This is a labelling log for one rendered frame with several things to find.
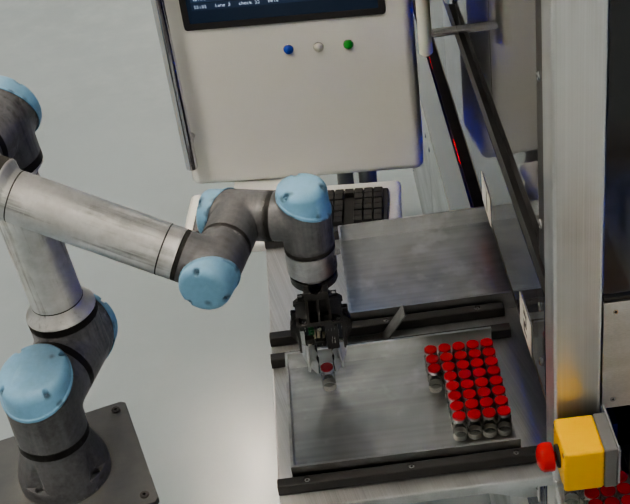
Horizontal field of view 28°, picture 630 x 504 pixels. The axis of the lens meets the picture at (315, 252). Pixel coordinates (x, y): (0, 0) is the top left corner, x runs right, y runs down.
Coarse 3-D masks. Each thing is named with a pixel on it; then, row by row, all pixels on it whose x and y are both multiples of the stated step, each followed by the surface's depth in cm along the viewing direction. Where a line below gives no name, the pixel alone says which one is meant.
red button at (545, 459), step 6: (540, 444) 169; (546, 444) 169; (540, 450) 168; (546, 450) 168; (552, 450) 168; (540, 456) 168; (546, 456) 168; (552, 456) 168; (540, 462) 168; (546, 462) 168; (552, 462) 168; (540, 468) 169; (546, 468) 168; (552, 468) 168
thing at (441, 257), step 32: (352, 224) 233; (384, 224) 233; (416, 224) 234; (448, 224) 234; (480, 224) 234; (352, 256) 230; (384, 256) 229; (416, 256) 228; (448, 256) 227; (480, 256) 226; (352, 288) 223; (384, 288) 222; (416, 288) 221; (448, 288) 219; (480, 288) 218; (352, 320) 213
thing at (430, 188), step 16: (432, 160) 316; (416, 176) 381; (432, 176) 323; (432, 192) 329; (432, 208) 336; (448, 208) 290; (624, 448) 185; (624, 464) 182; (496, 496) 268; (512, 496) 238
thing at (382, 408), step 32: (288, 352) 206; (320, 352) 206; (352, 352) 206; (384, 352) 206; (416, 352) 207; (288, 384) 200; (320, 384) 204; (352, 384) 203; (384, 384) 202; (416, 384) 201; (288, 416) 194; (320, 416) 198; (352, 416) 197; (384, 416) 196; (416, 416) 195; (448, 416) 194; (320, 448) 192; (352, 448) 191; (384, 448) 190; (416, 448) 190; (448, 448) 184; (480, 448) 185; (512, 448) 185
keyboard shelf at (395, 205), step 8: (240, 184) 270; (248, 184) 269; (256, 184) 269; (264, 184) 269; (272, 184) 268; (344, 184) 264; (352, 184) 264; (360, 184) 263; (368, 184) 263; (376, 184) 263; (384, 184) 262; (392, 184) 262; (400, 184) 263; (392, 192) 259; (400, 192) 260; (192, 200) 266; (392, 200) 257; (400, 200) 258; (192, 208) 264; (392, 208) 255; (400, 208) 255; (192, 216) 261; (392, 216) 253; (400, 216) 253; (192, 224) 259; (256, 248) 251; (264, 248) 251
